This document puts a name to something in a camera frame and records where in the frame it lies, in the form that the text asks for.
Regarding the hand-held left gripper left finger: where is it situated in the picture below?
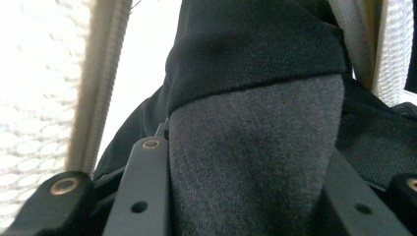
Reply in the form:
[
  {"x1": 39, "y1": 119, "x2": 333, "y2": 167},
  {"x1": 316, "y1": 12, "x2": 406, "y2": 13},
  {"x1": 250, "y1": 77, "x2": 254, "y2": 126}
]
[{"x1": 102, "y1": 136, "x2": 172, "y2": 236}]

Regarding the dark grey cloth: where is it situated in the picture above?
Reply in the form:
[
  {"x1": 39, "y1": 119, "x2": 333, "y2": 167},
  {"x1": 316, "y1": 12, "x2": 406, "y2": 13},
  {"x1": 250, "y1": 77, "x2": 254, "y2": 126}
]
[{"x1": 92, "y1": 0, "x2": 417, "y2": 236}]

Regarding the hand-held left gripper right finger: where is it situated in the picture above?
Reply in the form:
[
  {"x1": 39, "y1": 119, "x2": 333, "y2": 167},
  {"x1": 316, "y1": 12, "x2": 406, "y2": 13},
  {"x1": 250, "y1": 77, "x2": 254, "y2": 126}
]
[{"x1": 323, "y1": 147, "x2": 411, "y2": 236}]

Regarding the cream drawstring bag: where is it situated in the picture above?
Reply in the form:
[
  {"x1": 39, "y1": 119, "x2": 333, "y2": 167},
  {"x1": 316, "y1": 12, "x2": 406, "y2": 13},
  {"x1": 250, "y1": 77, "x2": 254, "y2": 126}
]
[{"x1": 0, "y1": 0, "x2": 417, "y2": 230}]

